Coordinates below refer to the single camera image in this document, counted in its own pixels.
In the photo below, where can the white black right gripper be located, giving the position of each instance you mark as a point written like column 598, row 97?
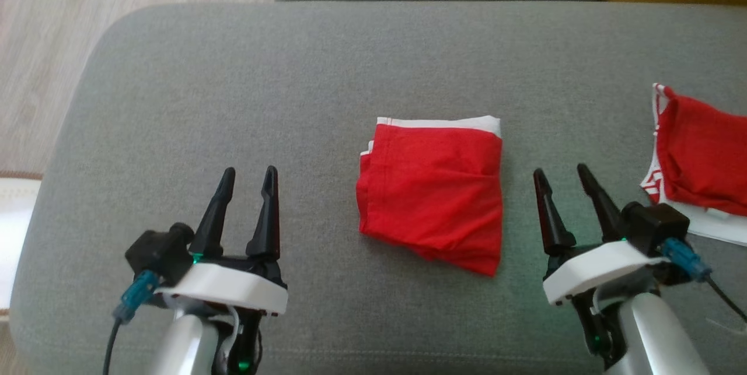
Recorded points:
column 595, row 270

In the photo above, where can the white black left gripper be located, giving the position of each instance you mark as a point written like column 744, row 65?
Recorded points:
column 233, row 287

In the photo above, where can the red basketball jersey white sleeves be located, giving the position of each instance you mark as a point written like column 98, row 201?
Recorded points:
column 706, row 159

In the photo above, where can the red shorts white stripe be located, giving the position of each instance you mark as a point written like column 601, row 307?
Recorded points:
column 432, row 200

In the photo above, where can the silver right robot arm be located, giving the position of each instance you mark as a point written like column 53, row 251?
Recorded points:
column 659, row 340

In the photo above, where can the large grey sofa ottoman cushion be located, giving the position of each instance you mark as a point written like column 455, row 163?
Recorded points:
column 292, row 101

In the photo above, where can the white floor mat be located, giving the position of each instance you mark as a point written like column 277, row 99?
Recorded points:
column 14, row 235

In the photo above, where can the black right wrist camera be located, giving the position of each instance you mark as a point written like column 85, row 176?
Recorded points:
column 656, row 226

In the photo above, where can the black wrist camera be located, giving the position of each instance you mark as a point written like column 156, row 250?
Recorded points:
column 656, row 226
column 157, row 252

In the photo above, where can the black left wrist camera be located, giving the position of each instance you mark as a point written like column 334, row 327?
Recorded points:
column 157, row 252

